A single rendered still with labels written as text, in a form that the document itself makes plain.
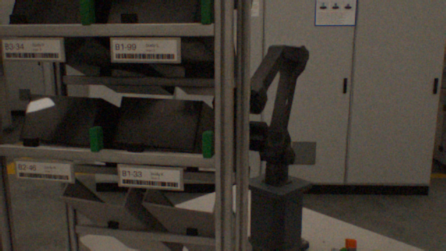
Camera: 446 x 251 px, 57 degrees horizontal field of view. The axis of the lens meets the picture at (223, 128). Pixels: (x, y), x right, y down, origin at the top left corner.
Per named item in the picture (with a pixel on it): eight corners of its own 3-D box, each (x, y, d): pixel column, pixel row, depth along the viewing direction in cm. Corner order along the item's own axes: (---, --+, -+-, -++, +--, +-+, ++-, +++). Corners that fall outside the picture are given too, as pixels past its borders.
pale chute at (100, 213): (128, 248, 93) (135, 229, 95) (180, 259, 89) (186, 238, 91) (58, 197, 71) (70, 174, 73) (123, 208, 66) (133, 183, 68)
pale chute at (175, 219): (192, 254, 90) (198, 235, 93) (249, 265, 86) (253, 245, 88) (140, 203, 68) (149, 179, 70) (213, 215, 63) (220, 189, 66)
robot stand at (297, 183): (272, 230, 129) (273, 170, 125) (310, 247, 119) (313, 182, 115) (240, 246, 120) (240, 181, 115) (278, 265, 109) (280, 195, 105)
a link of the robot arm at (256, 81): (283, 56, 118) (273, 25, 111) (310, 56, 113) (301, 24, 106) (239, 130, 103) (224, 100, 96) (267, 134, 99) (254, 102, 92)
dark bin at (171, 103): (188, 171, 84) (194, 137, 86) (249, 178, 80) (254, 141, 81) (111, 145, 59) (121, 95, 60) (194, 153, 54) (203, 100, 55)
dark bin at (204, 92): (187, 94, 81) (193, 60, 82) (250, 97, 76) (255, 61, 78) (104, 31, 55) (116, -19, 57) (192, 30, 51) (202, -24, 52)
